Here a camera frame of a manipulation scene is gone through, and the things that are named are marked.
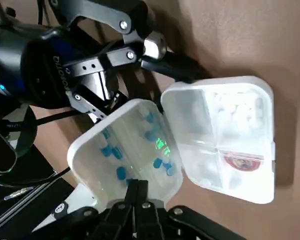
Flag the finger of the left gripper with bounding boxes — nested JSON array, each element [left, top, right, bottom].
[[66, 71, 131, 125], [48, 0, 200, 85]]

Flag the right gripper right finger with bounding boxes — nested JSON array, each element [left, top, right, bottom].
[[137, 178, 243, 240]]

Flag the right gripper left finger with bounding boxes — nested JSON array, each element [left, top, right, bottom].
[[34, 178, 139, 240]]

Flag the small white medicine box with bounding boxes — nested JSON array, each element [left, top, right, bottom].
[[66, 75, 276, 211]]

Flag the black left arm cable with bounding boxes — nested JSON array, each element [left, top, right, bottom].
[[0, 172, 73, 226]]

